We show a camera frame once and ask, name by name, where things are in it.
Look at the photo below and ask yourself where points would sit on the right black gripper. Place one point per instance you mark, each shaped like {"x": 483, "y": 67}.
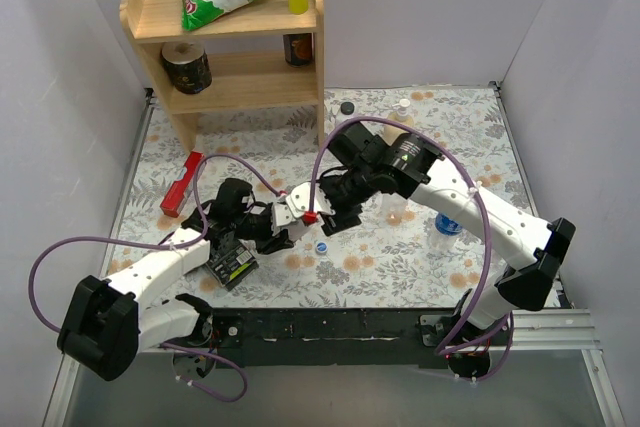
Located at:
{"x": 338, "y": 204}

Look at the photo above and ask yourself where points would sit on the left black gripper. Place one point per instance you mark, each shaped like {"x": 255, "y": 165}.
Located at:
{"x": 265, "y": 229}

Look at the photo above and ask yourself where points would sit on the blue white bottle cap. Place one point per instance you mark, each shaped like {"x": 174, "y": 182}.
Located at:
{"x": 321, "y": 248}

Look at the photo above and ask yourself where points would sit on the clear plastic bottle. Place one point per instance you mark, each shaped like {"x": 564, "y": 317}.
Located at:
{"x": 393, "y": 208}

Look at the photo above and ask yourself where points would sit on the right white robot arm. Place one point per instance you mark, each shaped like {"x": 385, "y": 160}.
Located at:
{"x": 522, "y": 253}

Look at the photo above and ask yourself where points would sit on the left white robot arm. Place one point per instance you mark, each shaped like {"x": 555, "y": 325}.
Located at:
{"x": 109, "y": 321}

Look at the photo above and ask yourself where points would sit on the beige pump lotion bottle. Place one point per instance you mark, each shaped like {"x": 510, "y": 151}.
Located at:
{"x": 401, "y": 115}

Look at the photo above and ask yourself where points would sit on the blue label water bottle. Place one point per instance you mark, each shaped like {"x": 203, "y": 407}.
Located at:
{"x": 444, "y": 233}

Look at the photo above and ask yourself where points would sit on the white bottle black cap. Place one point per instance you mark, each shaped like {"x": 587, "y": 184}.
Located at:
{"x": 346, "y": 109}

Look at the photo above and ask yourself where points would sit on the black green product box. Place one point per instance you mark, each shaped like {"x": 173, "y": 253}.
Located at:
{"x": 230, "y": 261}

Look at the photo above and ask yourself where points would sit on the floral patterned table mat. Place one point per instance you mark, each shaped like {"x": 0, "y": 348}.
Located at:
{"x": 372, "y": 265}

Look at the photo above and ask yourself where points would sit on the red rectangular box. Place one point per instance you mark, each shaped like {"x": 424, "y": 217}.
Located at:
{"x": 181, "y": 188}

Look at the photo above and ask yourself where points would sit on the dark can on shelf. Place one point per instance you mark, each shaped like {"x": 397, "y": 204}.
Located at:
{"x": 298, "y": 49}

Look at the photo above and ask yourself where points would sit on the dark round canister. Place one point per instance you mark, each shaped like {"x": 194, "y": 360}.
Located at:
{"x": 187, "y": 66}

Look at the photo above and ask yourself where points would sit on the wooden shelf unit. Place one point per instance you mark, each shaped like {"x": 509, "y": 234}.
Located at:
{"x": 241, "y": 80}

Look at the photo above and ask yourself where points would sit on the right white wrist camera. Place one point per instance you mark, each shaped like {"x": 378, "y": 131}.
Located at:
{"x": 306, "y": 204}

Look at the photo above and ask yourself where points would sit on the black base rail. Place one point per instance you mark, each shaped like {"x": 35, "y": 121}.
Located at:
{"x": 327, "y": 336}

